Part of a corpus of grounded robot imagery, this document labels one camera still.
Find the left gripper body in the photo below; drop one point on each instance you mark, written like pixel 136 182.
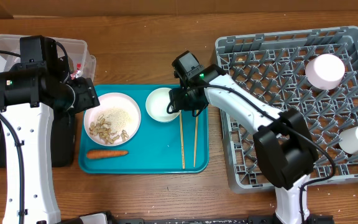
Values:
pixel 85 97

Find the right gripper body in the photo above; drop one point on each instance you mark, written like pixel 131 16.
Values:
pixel 186 99

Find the red snack wrapper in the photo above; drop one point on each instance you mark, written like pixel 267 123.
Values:
pixel 78 72

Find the white bowl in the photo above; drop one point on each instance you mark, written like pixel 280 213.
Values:
pixel 156 105

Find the white round plate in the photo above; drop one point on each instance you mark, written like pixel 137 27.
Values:
pixel 108 101

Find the pink bowl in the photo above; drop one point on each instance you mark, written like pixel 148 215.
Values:
pixel 325 72

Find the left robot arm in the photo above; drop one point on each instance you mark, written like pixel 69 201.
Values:
pixel 31 93

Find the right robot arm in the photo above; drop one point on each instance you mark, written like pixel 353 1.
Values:
pixel 282 142

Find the grey dishwasher rack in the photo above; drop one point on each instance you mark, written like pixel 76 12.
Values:
pixel 271 66

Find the peanut shells pile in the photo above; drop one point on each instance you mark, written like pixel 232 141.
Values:
pixel 108 132

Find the clear plastic bin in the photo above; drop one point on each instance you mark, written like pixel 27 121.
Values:
pixel 77 50

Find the black tray bin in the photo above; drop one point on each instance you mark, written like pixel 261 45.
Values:
pixel 62 142

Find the orange carrot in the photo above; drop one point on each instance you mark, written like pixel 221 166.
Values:
pixel 103 154

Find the teal serving tray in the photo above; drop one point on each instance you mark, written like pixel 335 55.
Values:
pixel 156 147

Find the white cup in rack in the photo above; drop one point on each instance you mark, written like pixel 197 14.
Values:
pixel 349 140

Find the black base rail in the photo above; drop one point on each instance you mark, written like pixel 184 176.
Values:
pixel 108 217

